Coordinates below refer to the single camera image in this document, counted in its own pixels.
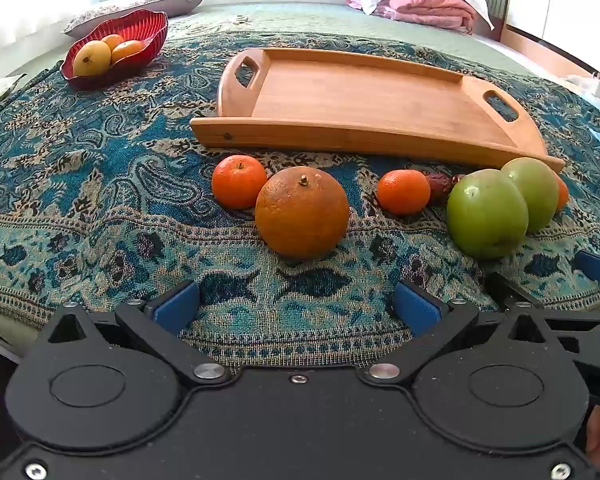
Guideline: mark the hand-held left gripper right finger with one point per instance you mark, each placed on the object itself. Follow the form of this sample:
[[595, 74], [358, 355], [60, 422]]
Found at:
[[416, 307]]

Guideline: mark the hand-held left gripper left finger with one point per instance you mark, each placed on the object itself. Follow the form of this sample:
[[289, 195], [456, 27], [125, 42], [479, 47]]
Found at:
[[172, 307]]

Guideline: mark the green apple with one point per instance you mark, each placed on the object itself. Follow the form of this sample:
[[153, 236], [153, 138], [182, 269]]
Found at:
[[485, 215], [537, 190]]

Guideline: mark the small tangerine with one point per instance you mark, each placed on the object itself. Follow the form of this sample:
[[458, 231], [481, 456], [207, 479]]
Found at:
[[404, 192], [562, 192], [237, 182]]

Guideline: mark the large orange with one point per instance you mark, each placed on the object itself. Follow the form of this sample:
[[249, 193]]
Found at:
[[302, 215]]

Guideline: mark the wooden tray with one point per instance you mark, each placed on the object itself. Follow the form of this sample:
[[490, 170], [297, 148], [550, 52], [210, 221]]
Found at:
[[355, 100]]

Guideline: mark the teal paisley blanket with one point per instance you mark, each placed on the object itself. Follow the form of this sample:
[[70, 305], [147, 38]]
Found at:
[[105, 210]]

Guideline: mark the red date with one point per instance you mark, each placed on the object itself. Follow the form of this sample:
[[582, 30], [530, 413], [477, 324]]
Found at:
[[458, 179], [439, 187]]

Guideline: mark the orange in bowl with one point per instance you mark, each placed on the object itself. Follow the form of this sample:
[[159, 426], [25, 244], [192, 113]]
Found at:
[[112, 40], [128, 51]]

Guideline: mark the white wooden cabinet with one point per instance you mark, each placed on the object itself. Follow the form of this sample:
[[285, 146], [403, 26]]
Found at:
[[555, 5]]

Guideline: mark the red glass bowl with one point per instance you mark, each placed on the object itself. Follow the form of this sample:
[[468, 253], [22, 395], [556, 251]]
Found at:
[[140, 25]]

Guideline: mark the folded pink blanket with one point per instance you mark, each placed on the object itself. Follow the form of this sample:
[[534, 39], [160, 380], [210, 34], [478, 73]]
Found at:
[[425, 7]]

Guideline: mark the green quilted bedspread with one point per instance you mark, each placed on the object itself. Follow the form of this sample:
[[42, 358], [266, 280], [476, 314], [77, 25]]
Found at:
[[330, 17]]

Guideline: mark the floral grey pillow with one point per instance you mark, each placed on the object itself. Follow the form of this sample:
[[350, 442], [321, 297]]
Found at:
[[130, 5]]

